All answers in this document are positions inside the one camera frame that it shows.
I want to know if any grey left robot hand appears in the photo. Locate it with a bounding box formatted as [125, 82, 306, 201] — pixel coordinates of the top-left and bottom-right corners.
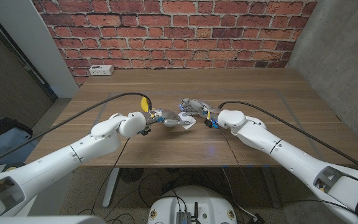
[144, 108, 196, 128]

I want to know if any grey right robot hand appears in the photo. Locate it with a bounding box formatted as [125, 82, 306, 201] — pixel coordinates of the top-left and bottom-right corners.
[178, 98, 222, 121]

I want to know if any white paper shipping label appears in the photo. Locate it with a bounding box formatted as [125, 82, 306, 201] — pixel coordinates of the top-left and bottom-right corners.
[178, 111, 198, 131]

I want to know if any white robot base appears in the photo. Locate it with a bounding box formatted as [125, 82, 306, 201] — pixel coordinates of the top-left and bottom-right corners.
[147, 185, 238, 224]

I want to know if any yellow toy banana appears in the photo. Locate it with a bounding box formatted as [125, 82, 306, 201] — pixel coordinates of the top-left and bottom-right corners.
[140, 96, 151, 113]

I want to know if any dark round floor fan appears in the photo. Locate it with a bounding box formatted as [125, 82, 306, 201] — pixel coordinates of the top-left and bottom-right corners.
[119, 167, 145, 184]

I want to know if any white power strip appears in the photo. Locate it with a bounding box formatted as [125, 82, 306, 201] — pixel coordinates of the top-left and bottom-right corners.
[88, 64, 115, 77]

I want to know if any red brick printed backdrop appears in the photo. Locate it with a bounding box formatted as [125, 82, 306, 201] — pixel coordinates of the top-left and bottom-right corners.
[31, 0, 319, 86]

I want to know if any white table leg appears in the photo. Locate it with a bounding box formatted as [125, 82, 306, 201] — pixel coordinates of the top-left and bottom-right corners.
[102, 167, 121, 208]

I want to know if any grey electronics box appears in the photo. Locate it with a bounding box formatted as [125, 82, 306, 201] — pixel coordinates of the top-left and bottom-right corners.
[176, 211, 191, 224]

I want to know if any grey table leg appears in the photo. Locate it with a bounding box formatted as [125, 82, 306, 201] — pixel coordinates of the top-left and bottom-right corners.
[261, 167, 282, 208]

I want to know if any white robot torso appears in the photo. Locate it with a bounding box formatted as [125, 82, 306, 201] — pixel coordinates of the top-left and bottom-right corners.
[0, 215, 107, 224]

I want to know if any blue grey storage bin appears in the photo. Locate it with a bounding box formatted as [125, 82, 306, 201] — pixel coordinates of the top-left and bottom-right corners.
[0, 127, 39, 166]

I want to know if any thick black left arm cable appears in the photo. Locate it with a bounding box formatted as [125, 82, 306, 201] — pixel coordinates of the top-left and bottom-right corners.
[0, 91, 154, 170]

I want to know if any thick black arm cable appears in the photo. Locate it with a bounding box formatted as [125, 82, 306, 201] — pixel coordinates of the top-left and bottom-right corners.
[218, 100, 358, 180]
[0, 91, 154, 170]

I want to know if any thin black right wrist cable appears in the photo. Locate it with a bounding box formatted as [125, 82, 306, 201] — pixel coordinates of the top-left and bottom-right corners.
[218, 128, 251, 187]

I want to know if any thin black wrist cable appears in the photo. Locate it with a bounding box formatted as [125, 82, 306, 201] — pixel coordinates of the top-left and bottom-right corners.
[218, 128, 251, 187]
[90, 138, 132, 215]

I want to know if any thin black left wrist cable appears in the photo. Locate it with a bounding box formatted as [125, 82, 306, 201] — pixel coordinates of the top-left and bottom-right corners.
[90, 138, 132, 215]

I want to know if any grey floor cable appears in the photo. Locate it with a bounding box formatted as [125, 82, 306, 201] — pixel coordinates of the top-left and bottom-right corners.
[221, 167, 257, 220]

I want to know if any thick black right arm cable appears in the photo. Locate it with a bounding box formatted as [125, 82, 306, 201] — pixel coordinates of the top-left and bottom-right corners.
[218, 100, 358, 180]

